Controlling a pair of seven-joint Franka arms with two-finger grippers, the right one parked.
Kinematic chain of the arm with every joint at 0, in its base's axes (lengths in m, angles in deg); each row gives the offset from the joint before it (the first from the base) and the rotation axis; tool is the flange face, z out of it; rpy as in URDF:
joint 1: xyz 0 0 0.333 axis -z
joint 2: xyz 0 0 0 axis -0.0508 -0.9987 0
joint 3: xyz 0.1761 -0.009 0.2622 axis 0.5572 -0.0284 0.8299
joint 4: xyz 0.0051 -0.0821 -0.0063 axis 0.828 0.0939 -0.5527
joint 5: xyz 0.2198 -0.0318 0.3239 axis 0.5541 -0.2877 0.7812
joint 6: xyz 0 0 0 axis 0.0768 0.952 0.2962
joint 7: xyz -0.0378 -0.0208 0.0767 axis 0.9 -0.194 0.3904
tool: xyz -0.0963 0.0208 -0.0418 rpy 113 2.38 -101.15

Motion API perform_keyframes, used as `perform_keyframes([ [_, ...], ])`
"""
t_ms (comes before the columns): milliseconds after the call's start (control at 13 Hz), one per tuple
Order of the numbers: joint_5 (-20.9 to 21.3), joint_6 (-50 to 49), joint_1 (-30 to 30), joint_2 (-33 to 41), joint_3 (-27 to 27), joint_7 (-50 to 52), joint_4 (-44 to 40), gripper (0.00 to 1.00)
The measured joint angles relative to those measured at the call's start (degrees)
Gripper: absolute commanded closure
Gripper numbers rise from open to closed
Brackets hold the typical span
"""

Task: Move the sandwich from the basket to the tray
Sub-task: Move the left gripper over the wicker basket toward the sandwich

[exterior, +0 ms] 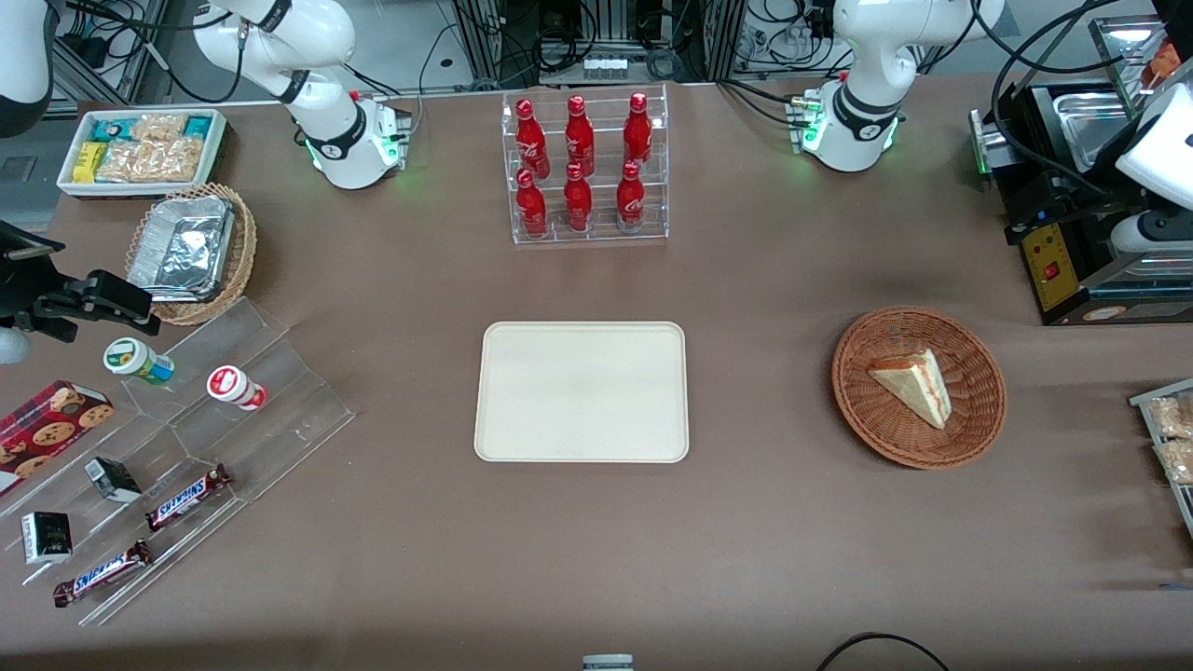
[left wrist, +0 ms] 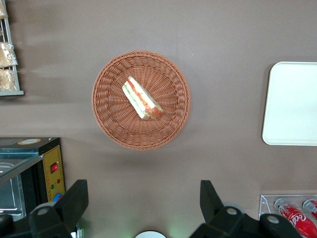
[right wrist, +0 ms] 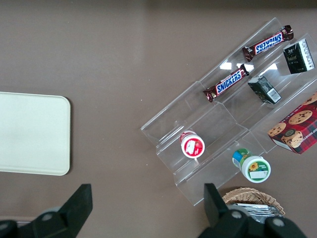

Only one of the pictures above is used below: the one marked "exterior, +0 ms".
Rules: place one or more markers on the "white power strip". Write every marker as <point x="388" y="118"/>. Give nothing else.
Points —
<point x="604" y="67"/>

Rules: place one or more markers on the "small grey device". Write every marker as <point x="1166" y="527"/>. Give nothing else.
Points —
<point x="608" y="663"/>

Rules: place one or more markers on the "green lid yogurt cup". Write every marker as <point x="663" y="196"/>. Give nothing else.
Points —
<point x="138" y="361"/>

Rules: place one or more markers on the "red cola bottle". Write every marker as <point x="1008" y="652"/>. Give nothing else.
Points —
<point x="637" y="135"/>
<point x="531" y="210"/>
<point x="578" y="205"/>
<point x="580" y="140"/>
<point x="531" y="140"/>
<point x="631" y="203"/>

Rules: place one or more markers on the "grey metal snack tray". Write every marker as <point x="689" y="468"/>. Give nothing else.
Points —
<point x="1142" y="396"/>

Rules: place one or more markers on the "red cookie box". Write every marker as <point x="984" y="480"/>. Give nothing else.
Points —
<point x="47" y="433"/>

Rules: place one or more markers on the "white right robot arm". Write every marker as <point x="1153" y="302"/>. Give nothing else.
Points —
<point x="326" y="112"/>

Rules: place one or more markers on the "small black box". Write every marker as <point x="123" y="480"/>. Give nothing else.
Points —
<point x="114" y="479"/>
<point x="47" y="538"/>

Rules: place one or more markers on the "clear snack bag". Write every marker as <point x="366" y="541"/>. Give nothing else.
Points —
<point x="1172" y="417"/>
<point x="1179" y="461"/>

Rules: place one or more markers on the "clear bag of crackers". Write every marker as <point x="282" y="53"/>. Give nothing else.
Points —
<point x="124" y="161"/>
<point x="177" y="160"/>
<point x="158" y="127"/>

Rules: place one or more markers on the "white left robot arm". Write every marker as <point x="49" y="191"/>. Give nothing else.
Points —
<point x="862" y="65"/>

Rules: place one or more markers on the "black sandwich press machine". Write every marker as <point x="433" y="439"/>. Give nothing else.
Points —
<point x="1053" y="252"/>

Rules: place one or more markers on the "cream plastic tray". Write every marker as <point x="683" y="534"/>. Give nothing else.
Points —
<point x="578" y="391"/>

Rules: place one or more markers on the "brown wicker basket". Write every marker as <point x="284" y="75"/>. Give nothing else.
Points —
<point x="876" y="429"/>

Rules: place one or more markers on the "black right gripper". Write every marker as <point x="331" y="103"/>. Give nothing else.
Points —
<point x="20" y="282"/>

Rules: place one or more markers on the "clear acrylic stepped display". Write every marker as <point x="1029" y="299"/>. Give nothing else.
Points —
<point x="280" y="419"/>

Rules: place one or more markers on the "yellow snack packet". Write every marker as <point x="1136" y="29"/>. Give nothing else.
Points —
<point x="89" y="162"/>

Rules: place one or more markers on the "triangular sandwich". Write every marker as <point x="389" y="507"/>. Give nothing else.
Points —
<point x="918" y="387"/>

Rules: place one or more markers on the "aluminium foil tray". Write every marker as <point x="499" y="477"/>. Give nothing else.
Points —
<point x="182" y="250"/>

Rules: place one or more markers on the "light wicker basket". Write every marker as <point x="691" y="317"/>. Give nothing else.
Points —
<point x="244" y="247"/>

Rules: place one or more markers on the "teal snack packet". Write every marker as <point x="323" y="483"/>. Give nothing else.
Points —
<point x="198" y="126"/>
<point x="112" y="129"/>

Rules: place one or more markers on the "snickers bar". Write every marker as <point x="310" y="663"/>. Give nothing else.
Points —
<point x="101" y="573"/>
<point x="186" y="497"/>

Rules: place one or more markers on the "clear acrylic bottle rack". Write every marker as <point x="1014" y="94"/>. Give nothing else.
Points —
<point x="601" y="238"/>

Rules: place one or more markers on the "red lid yogurt cup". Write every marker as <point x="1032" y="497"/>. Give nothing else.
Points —
<point x="235" y="387"/>

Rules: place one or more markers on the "white snack container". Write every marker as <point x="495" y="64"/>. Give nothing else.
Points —
<point x="216" y="140"/>

